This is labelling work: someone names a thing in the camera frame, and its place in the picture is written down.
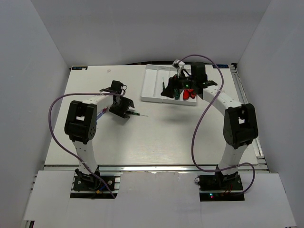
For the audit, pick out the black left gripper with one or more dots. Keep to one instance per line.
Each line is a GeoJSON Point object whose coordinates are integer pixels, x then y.
{"type": "Point", "coordinates": [127, 103]}

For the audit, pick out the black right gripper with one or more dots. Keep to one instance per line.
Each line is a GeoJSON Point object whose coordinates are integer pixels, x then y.
{"type": "Point", "coordinates": [174, 83]}

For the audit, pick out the black green precision screwdriver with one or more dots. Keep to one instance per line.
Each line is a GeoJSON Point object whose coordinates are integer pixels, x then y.
{"type": "Point", "coordinates": [163, 84]}

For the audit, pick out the long green screwdriver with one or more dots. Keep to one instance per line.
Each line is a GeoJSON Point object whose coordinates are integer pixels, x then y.
{"type": "Point", "coordinates": [177, 95]}

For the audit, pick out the red curved utility knife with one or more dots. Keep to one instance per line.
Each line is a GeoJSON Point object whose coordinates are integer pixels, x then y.
{"type": "Point", "coordinates": [188, 93]}

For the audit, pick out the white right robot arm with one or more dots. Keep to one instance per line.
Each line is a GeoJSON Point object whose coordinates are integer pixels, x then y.
{"type": "Point", "coordinates": [240, 122]}

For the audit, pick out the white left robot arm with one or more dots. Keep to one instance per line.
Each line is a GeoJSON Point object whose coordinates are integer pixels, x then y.
{"type": "Point", "coordinates": [81, 121]}

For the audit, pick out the white compartment tray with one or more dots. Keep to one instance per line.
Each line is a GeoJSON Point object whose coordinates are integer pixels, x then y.
{"type": "Point", "coordinates": [152, 86]}

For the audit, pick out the blue table label left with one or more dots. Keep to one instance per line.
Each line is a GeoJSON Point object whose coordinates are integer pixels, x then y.
{"type": "Point", "coordinates": [79, 68]}

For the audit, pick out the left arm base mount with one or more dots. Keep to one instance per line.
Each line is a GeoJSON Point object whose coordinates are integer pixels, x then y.
{"type": "Point", "coordinates": [87, 186]}

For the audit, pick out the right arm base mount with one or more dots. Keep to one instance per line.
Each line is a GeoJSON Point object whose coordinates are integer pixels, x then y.
{"type": "Point", "coordinates": [213, 188]}

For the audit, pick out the aluminium rail frame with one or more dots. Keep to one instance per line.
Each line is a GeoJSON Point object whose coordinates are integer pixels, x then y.
{"type": "Point", "coordinates": [145, 150]}

